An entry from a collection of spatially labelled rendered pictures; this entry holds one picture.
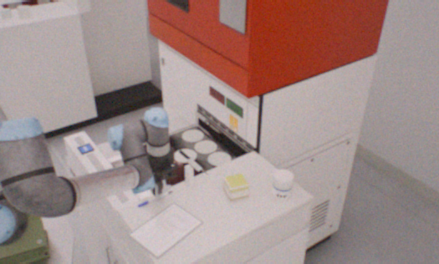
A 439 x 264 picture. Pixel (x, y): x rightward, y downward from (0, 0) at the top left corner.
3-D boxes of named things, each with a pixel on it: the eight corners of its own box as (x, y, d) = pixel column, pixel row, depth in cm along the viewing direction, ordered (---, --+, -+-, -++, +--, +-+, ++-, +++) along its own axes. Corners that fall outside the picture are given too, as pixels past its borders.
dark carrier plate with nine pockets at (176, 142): (196, 126, 212) (196, 124, 212) (240, 162, 188) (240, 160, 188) (131, 149, 196) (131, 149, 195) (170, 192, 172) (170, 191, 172)
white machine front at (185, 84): (166, 99, 248) (161, 31, 226) (257, 175, 193) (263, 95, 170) (161, 100, 247) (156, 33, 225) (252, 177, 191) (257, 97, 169)
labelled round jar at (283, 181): (282, 186, 165) (284, 166, 159) (295, 196, 160) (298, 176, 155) (267, 193, 161) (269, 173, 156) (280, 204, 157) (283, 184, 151)
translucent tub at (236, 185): (241, 185, 165) (242, 171, 161) (249, 199, 159) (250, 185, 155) (222, 190, 163) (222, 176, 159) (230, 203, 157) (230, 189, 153)
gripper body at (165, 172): (177, 178, 154) (177, 151, 147) (155, 187, 150) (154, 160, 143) (166, 166, 159) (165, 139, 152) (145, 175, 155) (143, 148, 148)
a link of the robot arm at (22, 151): (-38, 213, 135) (8, 183, 93) (-51, 166, 136) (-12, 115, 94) (5, 201, 142) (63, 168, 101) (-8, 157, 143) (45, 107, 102)
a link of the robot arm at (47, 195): (39, 227, 93) (166, 184, 137) (24, 177, 94) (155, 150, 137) (4, 239, 98) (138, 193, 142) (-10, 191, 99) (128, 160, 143)
